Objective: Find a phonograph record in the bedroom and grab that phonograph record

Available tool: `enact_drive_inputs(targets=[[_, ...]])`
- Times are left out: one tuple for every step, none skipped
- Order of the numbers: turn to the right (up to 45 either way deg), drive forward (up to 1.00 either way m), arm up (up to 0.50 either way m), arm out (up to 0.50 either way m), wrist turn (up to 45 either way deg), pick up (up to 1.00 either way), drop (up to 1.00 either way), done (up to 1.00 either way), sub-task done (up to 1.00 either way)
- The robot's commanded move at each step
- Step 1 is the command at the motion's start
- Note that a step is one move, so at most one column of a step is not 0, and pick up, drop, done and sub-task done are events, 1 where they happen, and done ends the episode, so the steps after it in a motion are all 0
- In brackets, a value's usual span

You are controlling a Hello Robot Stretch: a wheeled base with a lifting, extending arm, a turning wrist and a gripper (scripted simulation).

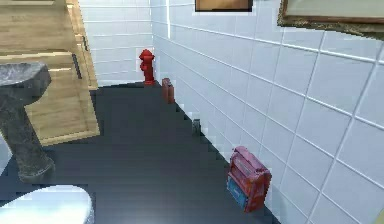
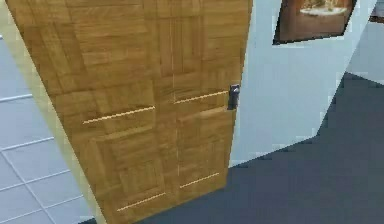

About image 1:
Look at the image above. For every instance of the small grey can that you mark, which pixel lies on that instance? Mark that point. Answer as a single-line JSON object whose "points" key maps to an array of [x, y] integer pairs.
{"points": [[196, 126]]}

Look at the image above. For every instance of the brown red box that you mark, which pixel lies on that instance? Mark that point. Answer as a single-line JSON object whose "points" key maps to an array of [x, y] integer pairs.
{"points": [[168, 90]]}

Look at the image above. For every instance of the red fire hydrant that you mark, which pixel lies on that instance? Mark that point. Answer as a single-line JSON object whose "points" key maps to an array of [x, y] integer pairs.
{"points": [[147, 66]]}

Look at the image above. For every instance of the red and blue crate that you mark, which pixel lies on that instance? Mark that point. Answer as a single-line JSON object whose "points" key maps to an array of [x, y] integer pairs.
{"points": [[248, 180]]}

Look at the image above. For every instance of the brown framed picture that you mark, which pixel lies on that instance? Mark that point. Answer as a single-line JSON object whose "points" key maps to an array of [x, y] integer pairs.
{"points": [[223, 5]]}

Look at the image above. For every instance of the light wooden cupboard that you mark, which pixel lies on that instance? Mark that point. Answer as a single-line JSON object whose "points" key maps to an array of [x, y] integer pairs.
{"points": [[56, 100]]}

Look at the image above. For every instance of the gold framed mirror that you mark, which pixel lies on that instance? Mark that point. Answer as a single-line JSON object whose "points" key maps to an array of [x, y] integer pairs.
{"points": [[333, 13]]}

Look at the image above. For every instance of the white toilet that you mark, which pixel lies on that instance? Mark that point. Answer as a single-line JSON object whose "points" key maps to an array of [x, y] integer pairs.
{"points": [[46, 206]]}

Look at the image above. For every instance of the grey stone pedestal sink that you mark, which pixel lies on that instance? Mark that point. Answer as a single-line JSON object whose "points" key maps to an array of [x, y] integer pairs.
{"points": [[20, 100]]}

